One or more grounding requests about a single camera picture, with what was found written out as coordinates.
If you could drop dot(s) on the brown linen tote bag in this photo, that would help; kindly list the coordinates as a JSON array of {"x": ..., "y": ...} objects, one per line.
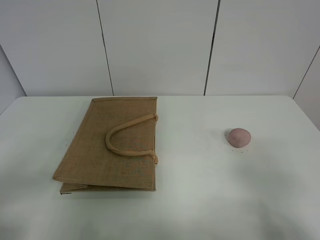
[{"x": 114, "y": 148}]

